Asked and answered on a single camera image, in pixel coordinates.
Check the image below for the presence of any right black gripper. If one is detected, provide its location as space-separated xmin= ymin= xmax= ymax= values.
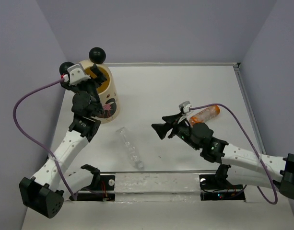
xmin=151 ymin=112 xmax=200 ymax=150

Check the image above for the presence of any clear bottle white cap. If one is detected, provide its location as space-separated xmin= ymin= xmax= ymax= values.
xmin=116 ymin=127 xmax=144 ymax=171

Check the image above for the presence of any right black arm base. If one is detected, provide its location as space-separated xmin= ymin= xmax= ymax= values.
xmin=199 ymin=165 xmax=246 ymax=201

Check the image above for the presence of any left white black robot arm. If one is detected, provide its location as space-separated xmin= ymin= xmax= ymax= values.
xmin=19 ymin=62 xmax=107 ymax=219

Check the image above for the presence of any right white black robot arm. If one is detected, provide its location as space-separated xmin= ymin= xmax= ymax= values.
xmin=152 ymin=114 xmax=294 ymax=200

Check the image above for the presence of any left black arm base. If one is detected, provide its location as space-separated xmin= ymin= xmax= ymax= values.
xmin=66 ymin=164 xmax=116 ymax=202

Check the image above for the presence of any cream panda-ear waste bin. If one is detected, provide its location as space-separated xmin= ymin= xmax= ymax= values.
xmin=61 ymin=47 xmax=120 ymax=123

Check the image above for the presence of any long orange capped bottle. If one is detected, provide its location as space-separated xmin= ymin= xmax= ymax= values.
xmin=189 ymin=105 xmax=220 ymax=126

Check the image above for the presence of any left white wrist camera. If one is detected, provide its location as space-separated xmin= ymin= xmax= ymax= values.
xmin=59 ymin=62 xmax=91 ymax=86

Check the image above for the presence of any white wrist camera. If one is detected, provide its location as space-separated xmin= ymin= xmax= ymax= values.
xmin=59 ymin=62 xmax=91 ymax=86
xmin=178 ymin=101 xmax=192 ymax=115

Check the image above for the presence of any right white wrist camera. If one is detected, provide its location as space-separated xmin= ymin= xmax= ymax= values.
xmin=178 ymin=101 xmax=192 ymax=115

